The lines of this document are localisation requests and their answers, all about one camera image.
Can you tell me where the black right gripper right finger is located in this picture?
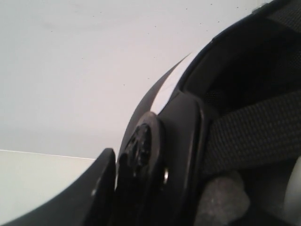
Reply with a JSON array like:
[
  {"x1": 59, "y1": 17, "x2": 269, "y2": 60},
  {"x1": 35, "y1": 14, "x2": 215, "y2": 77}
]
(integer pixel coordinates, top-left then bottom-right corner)
[{"x1": 199, "y1": 171, "x2": 250, "y2": 226}]

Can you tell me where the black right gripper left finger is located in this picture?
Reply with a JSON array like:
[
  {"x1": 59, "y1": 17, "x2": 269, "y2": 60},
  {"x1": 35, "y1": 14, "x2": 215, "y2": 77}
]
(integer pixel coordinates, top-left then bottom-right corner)
[{"x1": 0, "y1": 149, "x2": 115, "y2": 226}]

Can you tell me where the black helmet with tinted visor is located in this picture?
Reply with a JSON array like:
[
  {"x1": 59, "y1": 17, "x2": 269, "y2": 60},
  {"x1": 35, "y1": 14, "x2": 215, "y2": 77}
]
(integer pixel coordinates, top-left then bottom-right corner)
[{"x1": 111, "y1": 0, "x2": 301, "y2": 226}]

